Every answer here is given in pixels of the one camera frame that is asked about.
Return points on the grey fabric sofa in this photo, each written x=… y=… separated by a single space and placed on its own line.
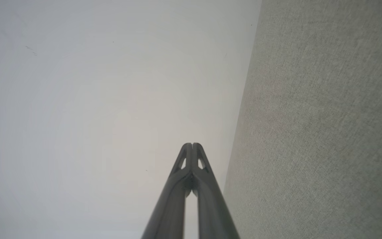
x=327 y=116

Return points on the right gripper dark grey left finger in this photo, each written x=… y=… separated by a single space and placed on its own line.
x=172 y=205

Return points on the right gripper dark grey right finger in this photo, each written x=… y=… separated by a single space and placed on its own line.
x=212 y=209

